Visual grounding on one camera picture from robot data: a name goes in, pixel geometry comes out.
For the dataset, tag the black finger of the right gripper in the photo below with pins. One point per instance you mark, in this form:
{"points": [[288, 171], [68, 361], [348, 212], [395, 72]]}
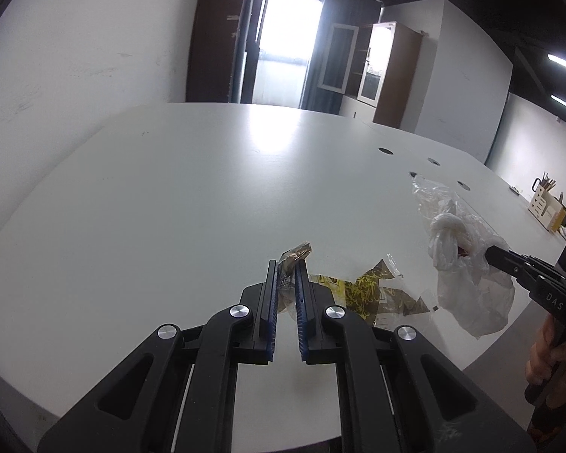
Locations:
{"points": [[513, 264]]}

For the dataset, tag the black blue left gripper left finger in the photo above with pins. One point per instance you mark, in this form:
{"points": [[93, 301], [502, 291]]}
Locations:
{"points": [[176, 391]]}

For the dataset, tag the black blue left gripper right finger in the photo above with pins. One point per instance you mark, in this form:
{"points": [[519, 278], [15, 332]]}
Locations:
{"points": [[397, 392]]}

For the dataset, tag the white plastic bag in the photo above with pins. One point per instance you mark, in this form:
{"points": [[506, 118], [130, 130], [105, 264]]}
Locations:
{"points": [[478, 295]]}

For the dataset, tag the pink snack wrapper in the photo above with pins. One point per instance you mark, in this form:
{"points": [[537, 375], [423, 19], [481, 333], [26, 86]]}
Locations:
{"points": [[380, 296]]}

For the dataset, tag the gold brown snack wrapper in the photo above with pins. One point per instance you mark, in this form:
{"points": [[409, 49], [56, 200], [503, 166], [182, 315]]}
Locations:
{"points": [[289, 260]]}

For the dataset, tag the person's right hand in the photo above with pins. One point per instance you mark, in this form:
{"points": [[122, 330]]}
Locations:
{"points": [[544, 355]]}

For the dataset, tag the wooden pen holder organizer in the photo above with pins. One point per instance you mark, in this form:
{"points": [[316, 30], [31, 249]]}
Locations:
{"points": [[547, 209]]}

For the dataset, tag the wooden cabinet with glass doors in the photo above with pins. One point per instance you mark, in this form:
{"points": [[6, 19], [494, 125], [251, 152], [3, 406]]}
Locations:
{"points": [[374, 65]]}

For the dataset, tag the dark brown door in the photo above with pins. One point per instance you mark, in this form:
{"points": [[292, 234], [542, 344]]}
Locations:
{"points": [[217, 51]]}

